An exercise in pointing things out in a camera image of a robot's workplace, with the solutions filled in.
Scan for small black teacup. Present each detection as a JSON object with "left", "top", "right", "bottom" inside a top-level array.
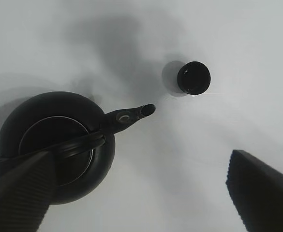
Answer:
[{"left": 177, "top": 61, "right": 211, "bottom": 95}]

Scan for black cast iron teapot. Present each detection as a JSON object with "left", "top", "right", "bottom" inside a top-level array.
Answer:
[{"left": 0, "top": 91, "right": 156, "bottom": 204}]

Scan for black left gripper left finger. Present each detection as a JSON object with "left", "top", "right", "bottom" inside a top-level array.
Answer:
[{"left": 0, "top": 152, "right": 56, "bottom": 232}]

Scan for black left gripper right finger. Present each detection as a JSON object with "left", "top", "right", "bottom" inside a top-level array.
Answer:
[{"left": 226, "top": 150, "right": 283, "bottom": 232}]

